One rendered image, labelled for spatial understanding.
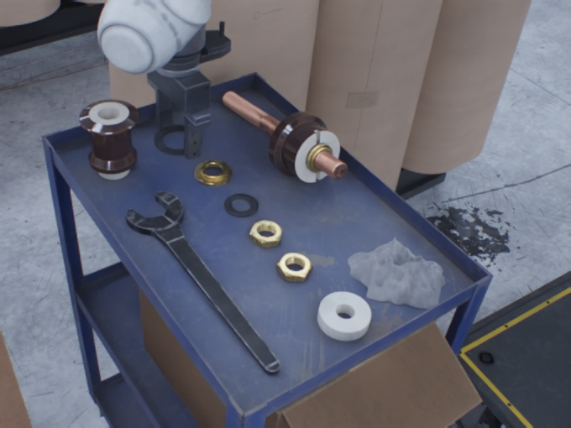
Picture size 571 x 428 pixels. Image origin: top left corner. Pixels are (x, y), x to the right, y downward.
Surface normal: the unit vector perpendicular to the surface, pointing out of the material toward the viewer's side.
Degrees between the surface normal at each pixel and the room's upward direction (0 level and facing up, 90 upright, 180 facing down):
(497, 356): 0
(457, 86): 90
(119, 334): 0
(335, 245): 0
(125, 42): 100
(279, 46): 90
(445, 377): 26
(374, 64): 90
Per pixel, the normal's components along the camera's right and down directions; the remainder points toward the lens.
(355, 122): 0.20, 0.68
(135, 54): -0.28, 0.71
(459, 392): 0.33, -0.40
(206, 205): 0.08, -0.73
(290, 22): 0.60, 0.58
